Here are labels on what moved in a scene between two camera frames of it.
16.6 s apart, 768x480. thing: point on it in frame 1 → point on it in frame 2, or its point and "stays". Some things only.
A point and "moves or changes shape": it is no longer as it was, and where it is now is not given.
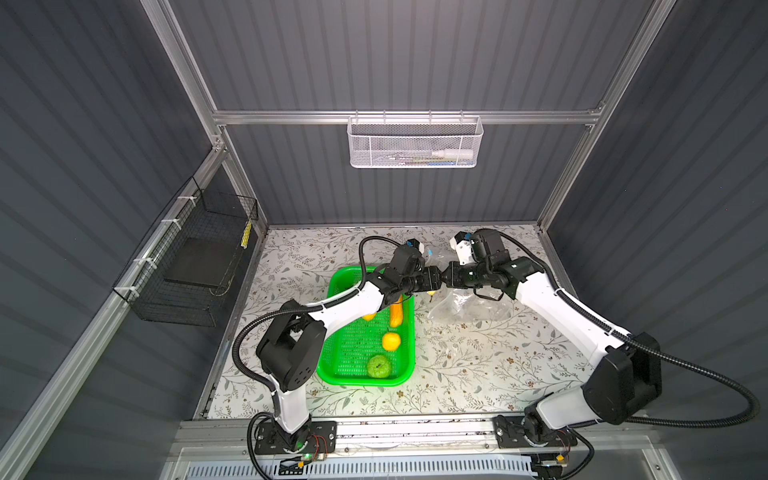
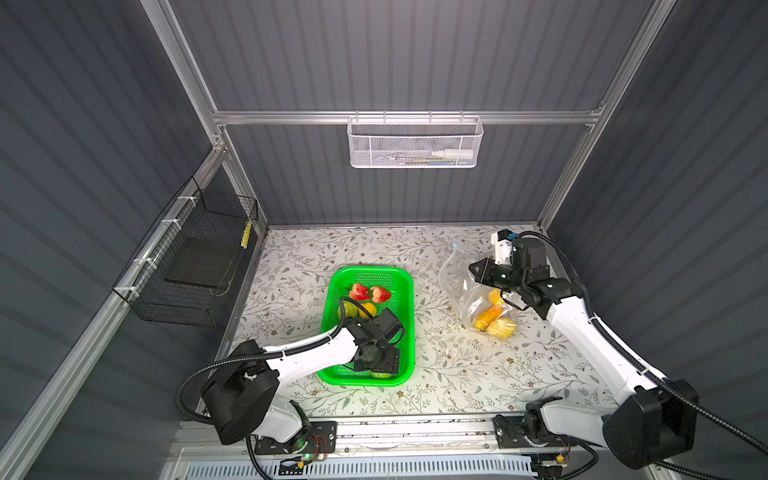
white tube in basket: (452, 154) stays
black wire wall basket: (186, 274) stays
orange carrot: (396, 313) → (486, 317)
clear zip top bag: (465, 306) moves or changes shape
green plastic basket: (363, 353) stays
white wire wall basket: (415, 142) stays
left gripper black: (430, 278) → (391, 364)
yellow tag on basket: (246, 234) stays
